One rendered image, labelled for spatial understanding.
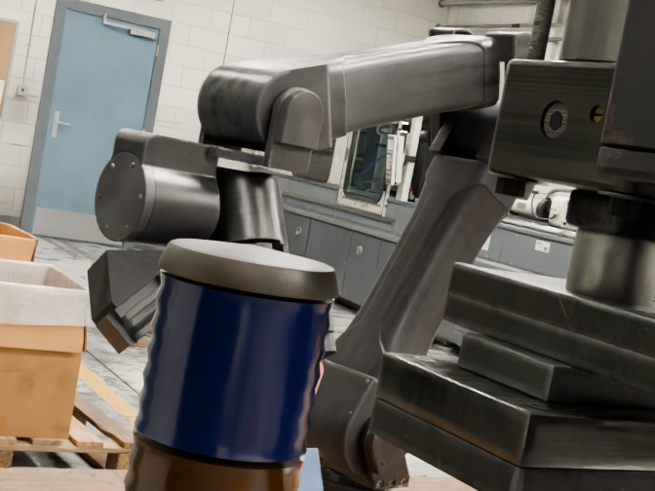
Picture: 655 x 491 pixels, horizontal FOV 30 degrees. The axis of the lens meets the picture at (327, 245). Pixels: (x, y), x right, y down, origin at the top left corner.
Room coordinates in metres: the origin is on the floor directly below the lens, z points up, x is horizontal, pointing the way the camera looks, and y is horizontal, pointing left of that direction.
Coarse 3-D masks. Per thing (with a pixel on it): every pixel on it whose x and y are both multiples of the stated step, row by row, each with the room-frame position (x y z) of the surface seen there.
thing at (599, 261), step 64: (576, 192) 0.51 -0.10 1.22; (576, 256) 0.51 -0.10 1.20; (640, 256) 0.50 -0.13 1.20; (448, 320) 0.55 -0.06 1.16; (512, 320) 0.51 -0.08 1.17; (576, 320) 0.48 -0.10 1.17; (640, 320) 0.45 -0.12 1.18; (384, 384) 0.52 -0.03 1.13; (448, 384) 0.48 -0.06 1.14; (512, 384) 0.49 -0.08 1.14; (576, 384) 0.47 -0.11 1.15; (640, 384) 0.44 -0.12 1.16; (448, 448) 0.47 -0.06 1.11; (512, 448) 0.44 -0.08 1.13; (576, 448) 0.45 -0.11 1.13; (640, 448) 0.47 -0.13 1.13
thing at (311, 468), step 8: (312, 448) 0.79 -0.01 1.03; (312, 456) 0.78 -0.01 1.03; (304, 464) 0.78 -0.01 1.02; (312, 464) 0.78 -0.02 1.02; (304, 472) 0.78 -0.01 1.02; (312, 472) 0.78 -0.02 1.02; (320, 472) 0.78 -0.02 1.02; (304, 480) 0.78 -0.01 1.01; (312, 480) 0.78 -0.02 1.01; (320, 480) 0.78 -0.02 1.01; (304, 488) 0.77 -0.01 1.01; (312, 488) 0.78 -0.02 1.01; (320, 488) 0.78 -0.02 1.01
